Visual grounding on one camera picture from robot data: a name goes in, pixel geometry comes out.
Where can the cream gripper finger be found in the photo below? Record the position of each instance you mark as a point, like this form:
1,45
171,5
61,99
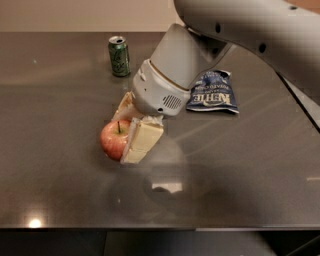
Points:
143,134
126,109

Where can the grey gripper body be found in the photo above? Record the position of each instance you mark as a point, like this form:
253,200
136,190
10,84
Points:
156,90

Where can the red apple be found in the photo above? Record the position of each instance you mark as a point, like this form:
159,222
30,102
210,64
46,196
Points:
114,138

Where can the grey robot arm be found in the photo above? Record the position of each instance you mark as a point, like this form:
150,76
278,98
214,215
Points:
284,36

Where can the green soda can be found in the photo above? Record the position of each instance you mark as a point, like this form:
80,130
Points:
119,56

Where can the blue chip bag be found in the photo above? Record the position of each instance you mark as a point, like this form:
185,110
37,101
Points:
212,91

